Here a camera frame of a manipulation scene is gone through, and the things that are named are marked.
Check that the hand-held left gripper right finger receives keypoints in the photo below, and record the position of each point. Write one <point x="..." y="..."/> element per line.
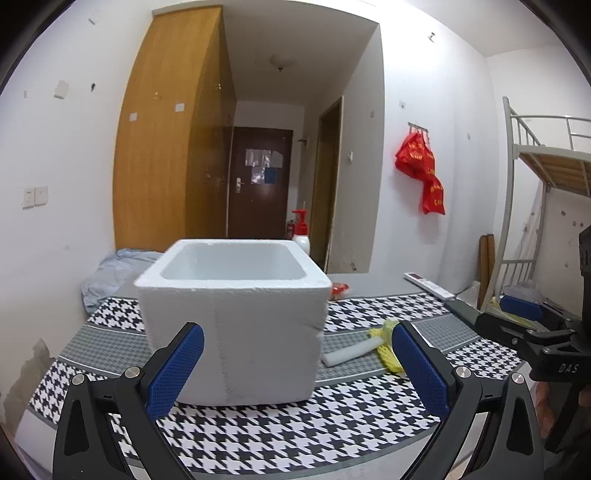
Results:
<point x="420" y="374"/>

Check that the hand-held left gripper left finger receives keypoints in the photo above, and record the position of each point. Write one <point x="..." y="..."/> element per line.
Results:
<point x="178" y="369"/>

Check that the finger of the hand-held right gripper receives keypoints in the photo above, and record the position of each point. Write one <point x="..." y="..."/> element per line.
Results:
<point x="521" y="308"/>
<point x="503" y="330"/>

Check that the yellow foam net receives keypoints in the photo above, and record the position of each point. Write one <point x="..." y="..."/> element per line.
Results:
<point x="390" y="364"/>

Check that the white foam tube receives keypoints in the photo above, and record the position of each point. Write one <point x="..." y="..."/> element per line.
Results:
<point x="351" y="353"/>

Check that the white foam box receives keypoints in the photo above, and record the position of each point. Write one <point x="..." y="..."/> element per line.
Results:
<point x="254" y="332"/>

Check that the grey bedding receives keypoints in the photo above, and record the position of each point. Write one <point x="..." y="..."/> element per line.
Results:
<point x="519" y="291"/>

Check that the dark flat case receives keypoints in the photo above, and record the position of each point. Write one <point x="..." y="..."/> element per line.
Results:
<point x="461" y="309"/>

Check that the white plastic bag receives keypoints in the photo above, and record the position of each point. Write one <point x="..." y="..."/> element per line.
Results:
<point x="471" y="295"/>

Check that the wooden boards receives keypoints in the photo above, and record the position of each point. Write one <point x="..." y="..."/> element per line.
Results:
<point x="486" y="272"/>

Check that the white remote control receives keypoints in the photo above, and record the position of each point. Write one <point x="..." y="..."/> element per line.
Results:
<point x="427" y="284"/>

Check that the light blue cloth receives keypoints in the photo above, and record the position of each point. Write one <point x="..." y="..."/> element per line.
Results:
<point x="111" y="277"/>

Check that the red snack packet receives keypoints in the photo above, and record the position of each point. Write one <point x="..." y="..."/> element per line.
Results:
<point x="339" y="290"/>

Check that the metal bunk bed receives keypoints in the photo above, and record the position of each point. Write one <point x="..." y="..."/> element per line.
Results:
<point x="510" y="184"/>

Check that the black white houndstooth mat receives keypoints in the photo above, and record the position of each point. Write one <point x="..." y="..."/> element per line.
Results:
<point x="286" y="434"/>

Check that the white pump bottle red cap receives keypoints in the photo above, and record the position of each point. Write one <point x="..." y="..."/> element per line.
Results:
<point x="302" y="242"/>

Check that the red fire extinguisher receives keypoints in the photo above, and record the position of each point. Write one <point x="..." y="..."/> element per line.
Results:
<point x="291" y="229"/>

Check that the dark brown door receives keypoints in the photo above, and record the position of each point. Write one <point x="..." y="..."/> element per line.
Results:
<point x="258" y="207"/>

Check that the red plastic bag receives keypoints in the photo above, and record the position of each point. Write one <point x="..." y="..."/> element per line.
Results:
<point x="415" y="157"/>

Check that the wooden wardrobe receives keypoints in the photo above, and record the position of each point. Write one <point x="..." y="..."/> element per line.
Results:
<point x="157" y="138"/>

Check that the ceiling lamp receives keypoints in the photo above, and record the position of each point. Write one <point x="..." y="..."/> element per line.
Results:
<point x="282" y="61"/>

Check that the wooden side door frame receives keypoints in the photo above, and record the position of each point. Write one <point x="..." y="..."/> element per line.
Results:
<point x="323" y="194"/>

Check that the metal wall hook rack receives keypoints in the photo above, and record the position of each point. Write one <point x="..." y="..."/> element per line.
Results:
<point x="419" y="127"/>

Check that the white wall switch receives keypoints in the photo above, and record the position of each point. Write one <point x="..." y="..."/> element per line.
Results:
<point x="27" y="197"/>
<point x="41" y="195"/>

